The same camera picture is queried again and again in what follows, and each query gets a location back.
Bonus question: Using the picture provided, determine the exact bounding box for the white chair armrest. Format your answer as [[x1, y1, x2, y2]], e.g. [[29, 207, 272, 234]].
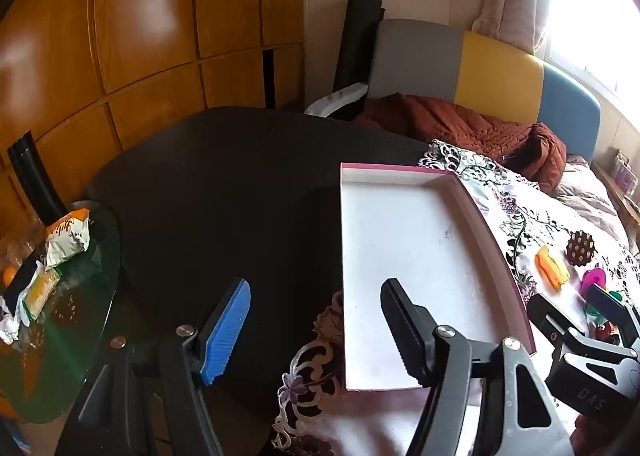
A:
[[303, 83, 368, 118]]

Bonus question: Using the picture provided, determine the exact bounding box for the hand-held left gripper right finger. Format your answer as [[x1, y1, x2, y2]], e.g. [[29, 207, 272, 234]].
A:
[[380, 277, 576, 456]]

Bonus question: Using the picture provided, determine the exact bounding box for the purple box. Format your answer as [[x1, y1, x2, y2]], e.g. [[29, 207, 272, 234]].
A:
[[612, 151, 638, 194]]

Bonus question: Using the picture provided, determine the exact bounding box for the window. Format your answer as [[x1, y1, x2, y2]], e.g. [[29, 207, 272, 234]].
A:
[[535, 0, 640, 107]]

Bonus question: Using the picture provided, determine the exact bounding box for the grey yellow blue headboard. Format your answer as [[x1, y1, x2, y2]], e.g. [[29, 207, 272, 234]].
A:
[[367, 19, 601, 162]]

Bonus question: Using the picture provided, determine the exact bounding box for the pink-rimmed white tray box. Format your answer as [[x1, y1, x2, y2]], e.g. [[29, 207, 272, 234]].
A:
[[340, 162, 537, 392]]

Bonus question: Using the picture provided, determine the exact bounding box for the white embroidered floral tablecloth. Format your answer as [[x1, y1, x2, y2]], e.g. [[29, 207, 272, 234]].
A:
[[270, 139, 640, 456]]

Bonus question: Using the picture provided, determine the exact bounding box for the green glass side table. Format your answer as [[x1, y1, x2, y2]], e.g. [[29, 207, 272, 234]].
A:
[[0, 200, 122, 424]]

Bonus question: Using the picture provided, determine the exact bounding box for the white orange snack bag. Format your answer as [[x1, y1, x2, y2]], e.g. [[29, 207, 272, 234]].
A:
[[44, 209, 91, 272]]

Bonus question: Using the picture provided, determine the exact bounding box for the black box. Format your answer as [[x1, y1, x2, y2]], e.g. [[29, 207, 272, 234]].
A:
[[2, 259, 46, 309]]

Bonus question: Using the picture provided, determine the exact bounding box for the magenta plastic lid toy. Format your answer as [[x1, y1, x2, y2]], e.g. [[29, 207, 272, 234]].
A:
[[580, 267, 608, 297]]

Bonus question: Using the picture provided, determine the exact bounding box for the wooden bedside shelf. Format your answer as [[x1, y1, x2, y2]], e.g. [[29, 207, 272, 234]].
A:
[[592, 161, 640, 247]]

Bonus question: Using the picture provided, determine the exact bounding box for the crumpled white tissue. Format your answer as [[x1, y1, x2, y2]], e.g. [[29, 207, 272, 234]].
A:
[[0, 296, 23, 344]]

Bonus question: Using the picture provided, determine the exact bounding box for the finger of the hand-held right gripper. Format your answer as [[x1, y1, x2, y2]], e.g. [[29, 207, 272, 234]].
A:
[[526, 292, 588, 352], [585, 283, 640, 352]]

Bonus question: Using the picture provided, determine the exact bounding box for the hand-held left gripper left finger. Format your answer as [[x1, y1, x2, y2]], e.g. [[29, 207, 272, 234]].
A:
[[55, 277, 251, 456]]

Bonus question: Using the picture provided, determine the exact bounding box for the white green plug-in device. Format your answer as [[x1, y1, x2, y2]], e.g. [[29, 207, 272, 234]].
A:
[[585, 289, 626, 321]]

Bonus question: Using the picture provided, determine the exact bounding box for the brown studded ball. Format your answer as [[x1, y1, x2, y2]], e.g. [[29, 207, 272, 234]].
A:
[[566, 230, 597, 268]]

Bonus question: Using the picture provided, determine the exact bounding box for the orange yellow plastic block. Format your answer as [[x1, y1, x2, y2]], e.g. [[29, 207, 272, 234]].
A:
[[535, 245, 572, 292]]

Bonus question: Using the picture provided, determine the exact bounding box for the wooden wardrobe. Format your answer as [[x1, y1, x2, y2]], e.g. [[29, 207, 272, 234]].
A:
[[0, 0, 306, 237]]

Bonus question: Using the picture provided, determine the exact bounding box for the yellow green packet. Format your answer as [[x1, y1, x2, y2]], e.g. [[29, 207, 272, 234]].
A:
[[17, 269, 63, 322]]

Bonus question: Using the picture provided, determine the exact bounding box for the mauve pillow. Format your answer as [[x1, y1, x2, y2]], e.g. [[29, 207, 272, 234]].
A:
[[550, 156, 636, 252]]

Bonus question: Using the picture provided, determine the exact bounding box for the rust brown quilted jacket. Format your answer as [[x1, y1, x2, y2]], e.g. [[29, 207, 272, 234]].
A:
[[355, 93, 568, 194]]

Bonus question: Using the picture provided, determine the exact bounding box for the black rolled mat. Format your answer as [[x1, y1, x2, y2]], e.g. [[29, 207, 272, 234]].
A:
[[332, 0, 387, 119]]

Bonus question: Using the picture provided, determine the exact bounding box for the black chair frame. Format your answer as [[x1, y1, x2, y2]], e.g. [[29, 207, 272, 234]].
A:
[[7, 132, 68, 227]]

